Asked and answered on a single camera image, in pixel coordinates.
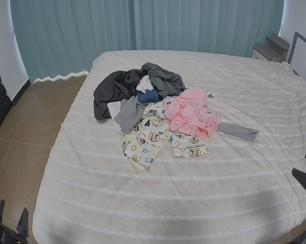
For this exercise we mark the grey knitted garment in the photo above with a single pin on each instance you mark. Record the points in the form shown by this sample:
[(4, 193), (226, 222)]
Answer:
[(240, 133)]

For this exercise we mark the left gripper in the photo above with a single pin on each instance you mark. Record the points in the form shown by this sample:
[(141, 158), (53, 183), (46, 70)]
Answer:
[(1, 234)]

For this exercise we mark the bed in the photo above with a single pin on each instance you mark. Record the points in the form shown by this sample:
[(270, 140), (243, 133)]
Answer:
[(168, 199)]

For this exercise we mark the grey bedside table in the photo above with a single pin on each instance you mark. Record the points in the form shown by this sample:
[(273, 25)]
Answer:
[(270, 51)]

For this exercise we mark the pile of clothes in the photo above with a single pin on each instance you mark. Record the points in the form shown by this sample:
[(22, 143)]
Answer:
[(122, 88)]

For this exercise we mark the white printed pyjama top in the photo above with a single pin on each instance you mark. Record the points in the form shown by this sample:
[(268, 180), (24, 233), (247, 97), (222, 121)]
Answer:
[(145, 141)]

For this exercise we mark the pink garment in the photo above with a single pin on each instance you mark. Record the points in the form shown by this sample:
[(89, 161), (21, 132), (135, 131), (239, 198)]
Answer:
[(188, 113)]

